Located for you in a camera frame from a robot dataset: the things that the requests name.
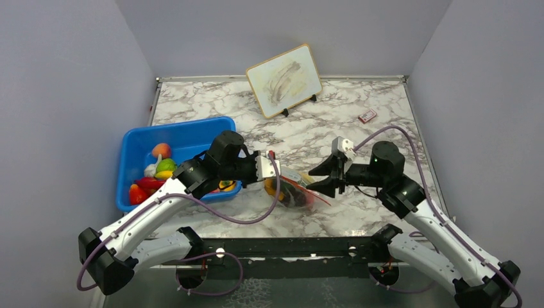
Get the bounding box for small red card box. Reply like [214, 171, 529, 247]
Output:
[358, 109, 377, 124]

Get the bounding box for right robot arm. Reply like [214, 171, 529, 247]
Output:
[308, 137, 520, 307]

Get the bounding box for purple grapes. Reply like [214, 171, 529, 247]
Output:
[280, 186, 311, 208]

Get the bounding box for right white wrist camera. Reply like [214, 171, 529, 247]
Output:
[331, 136, 355, 163]

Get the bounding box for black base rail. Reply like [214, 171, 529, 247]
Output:
[116, 225, 413, 282]

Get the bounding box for light green vegetable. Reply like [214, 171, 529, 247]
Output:
[155, 158, 178, 173]

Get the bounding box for yellow bell pepper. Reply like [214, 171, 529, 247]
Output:
[218, 180, 236, 192]

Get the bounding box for yellow banana bunch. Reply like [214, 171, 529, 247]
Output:
[264, 178, 277, 196]

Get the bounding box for whiteboard with yellow frame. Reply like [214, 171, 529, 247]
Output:
[246, 44, 323, 119]

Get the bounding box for single yellow banana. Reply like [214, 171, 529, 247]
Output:
[155, 170, 173, 180]

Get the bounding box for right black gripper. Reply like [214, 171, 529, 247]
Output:
[307, 153, 387, 197]

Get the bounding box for clear zip top bag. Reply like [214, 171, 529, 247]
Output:
[278, 166, 331, 212]

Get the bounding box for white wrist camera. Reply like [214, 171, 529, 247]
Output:
[331, 136, 355, 163]
[255, 151, 281, 182]

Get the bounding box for red chili pepper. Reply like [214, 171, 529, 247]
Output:
[134, 177, 166, 191]

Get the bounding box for white garlic bulb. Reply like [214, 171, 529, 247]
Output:
[144, 154, 162, 178]

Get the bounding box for blue plastic bin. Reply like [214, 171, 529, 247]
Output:
[115, 116, 236, 212]

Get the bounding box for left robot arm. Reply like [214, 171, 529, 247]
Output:
[76, 130, 281, 295]

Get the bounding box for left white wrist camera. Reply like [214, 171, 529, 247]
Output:
[255, 151, 281, 182]

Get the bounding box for peach at bin left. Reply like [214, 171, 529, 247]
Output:
[151, 142, 172, 159]

